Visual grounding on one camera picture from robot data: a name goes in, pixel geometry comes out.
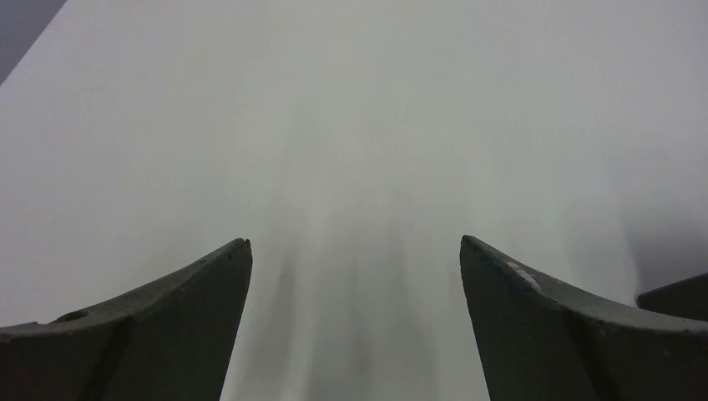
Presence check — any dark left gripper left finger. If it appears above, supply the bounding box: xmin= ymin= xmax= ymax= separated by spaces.
xmin=1 ymin=239 xmax=253 ymax=400

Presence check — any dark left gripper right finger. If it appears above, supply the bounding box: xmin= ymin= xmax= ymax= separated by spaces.
xmin=459 ymin=236 xmax=707 ymax=400

